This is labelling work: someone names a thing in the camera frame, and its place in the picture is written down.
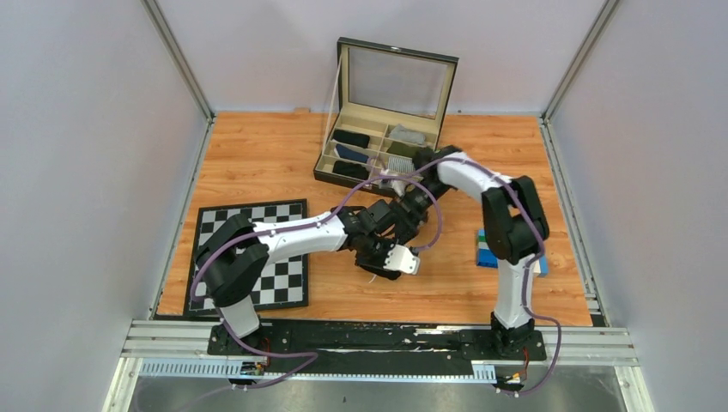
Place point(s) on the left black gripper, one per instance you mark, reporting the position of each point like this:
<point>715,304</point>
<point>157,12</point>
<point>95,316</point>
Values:
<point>388,245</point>

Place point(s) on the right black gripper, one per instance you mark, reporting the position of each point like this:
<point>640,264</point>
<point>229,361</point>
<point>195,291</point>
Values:
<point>411,215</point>

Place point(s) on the black underwear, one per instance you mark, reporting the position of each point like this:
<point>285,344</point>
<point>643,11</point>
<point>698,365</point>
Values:
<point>391,275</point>

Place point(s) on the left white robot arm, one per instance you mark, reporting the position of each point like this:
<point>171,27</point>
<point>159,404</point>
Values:
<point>236,251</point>

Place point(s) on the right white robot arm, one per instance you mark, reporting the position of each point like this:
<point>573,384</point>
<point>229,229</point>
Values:
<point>515,228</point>

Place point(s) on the striped rolled cloth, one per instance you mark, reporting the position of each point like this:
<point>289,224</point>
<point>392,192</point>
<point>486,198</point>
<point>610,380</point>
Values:
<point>400,164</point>

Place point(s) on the olive green rolled cloth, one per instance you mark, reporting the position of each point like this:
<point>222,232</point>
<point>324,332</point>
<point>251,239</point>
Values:
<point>402,149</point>

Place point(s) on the black rolled cloth bottom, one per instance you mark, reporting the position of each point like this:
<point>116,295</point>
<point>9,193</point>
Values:
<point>351,170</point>

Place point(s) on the black rolled cloth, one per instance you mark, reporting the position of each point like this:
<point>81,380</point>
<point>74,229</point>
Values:
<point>351,138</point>
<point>351,170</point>

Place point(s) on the black rolled cloth top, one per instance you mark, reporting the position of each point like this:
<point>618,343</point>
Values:
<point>351,138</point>

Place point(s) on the grey rolled cloth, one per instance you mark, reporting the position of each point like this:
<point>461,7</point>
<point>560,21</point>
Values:
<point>402,134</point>

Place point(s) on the navy rolled cloth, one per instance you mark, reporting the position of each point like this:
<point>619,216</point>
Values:
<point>349,154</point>

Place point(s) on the black white checkerboard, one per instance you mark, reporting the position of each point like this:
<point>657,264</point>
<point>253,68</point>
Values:
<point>283,284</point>

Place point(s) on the blue green brick stack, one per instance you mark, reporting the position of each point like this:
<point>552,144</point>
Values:
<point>484,256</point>

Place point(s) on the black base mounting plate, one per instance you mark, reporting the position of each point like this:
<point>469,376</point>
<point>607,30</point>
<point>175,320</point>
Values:
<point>389,348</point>

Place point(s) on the black compartment storage box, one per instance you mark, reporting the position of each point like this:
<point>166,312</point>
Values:
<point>377,87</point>

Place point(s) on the white blue brick block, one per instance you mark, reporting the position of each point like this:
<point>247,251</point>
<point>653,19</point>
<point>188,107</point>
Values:
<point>541,267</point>

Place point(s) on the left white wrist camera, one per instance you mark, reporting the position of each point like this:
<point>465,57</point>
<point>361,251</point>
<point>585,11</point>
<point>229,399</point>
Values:
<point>401,258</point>

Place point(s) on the aluminium frame rail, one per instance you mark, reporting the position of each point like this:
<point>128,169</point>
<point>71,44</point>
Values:
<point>192,349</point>

